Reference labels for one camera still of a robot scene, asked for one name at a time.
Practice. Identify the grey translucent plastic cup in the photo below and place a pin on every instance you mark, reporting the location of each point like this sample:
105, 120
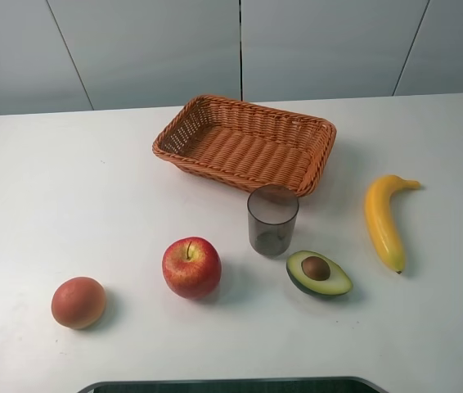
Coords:
272, 212

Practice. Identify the red apple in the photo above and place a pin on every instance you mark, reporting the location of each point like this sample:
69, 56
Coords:
191, 268

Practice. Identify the orange fruit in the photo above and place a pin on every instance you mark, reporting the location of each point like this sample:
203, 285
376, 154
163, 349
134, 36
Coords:
78, 303

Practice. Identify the halved avocado with pit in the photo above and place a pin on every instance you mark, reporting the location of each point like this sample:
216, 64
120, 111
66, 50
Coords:
317, 275

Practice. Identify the yellow banana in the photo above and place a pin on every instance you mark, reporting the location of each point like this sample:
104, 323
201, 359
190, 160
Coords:
379, 219

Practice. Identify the orange wicker basket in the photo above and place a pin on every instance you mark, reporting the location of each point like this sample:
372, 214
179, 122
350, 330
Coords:
247, 146

